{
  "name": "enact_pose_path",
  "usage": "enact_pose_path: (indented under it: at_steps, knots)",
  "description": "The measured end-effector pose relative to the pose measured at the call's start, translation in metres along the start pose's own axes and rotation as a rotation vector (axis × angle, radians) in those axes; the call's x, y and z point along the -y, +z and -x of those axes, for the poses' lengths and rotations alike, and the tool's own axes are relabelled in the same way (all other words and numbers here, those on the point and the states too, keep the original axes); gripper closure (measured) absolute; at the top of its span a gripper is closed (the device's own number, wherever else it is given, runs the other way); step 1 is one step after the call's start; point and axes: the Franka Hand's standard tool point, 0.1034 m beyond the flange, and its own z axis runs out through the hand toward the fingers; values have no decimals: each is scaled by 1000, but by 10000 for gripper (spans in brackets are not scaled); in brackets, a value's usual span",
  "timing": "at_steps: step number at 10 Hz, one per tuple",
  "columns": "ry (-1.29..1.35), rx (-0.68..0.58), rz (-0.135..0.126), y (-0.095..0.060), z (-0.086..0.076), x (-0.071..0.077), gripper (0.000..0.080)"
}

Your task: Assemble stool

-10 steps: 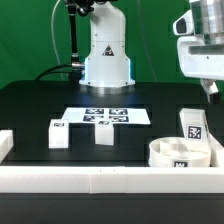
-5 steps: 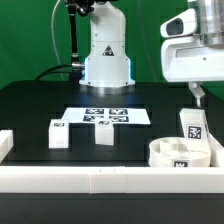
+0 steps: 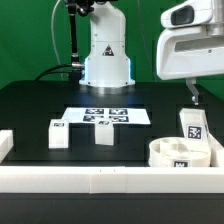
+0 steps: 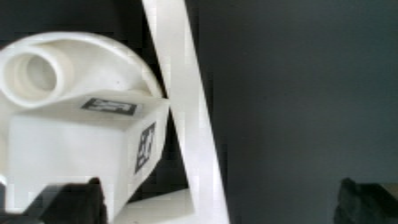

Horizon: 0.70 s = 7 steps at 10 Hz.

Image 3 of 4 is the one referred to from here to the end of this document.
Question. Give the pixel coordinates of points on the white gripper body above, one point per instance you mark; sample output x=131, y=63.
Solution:
x=192, y=44

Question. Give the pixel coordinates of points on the white left fence bar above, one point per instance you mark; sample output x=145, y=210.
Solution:
x=6, y=143

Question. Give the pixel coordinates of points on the white front fence bar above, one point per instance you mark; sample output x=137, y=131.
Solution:
x=96, y=180

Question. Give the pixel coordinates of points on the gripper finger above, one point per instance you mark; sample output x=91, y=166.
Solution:
x=190, y=82

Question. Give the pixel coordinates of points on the white round stool seat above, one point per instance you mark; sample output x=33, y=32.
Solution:
x=178, y=152

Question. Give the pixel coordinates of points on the white marker sheet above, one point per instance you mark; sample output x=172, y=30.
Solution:
x=116, y=115

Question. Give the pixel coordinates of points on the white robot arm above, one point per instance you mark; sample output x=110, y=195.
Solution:
x=107, y=68

